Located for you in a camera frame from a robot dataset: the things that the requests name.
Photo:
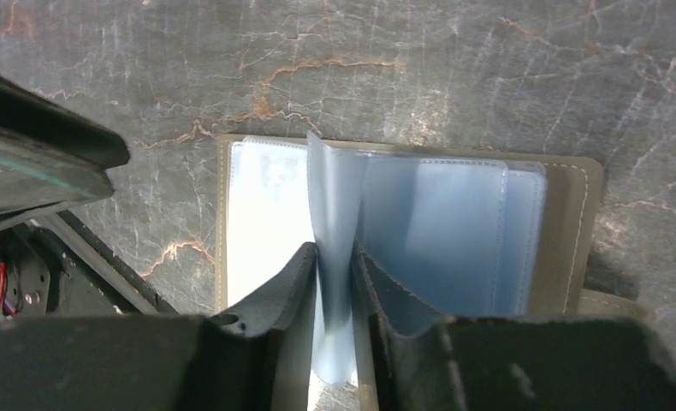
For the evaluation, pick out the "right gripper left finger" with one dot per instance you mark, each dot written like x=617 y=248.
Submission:
x=256 y=355

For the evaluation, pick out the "white patterned credit card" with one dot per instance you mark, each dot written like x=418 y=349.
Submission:
x=268 y=215

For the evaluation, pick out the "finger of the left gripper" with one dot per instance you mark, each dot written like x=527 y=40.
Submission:
x=51 y=159

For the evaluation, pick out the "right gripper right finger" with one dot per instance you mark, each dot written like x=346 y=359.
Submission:
x=411 y=357

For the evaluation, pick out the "grey card holder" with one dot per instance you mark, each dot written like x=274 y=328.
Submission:
x=473 y=234

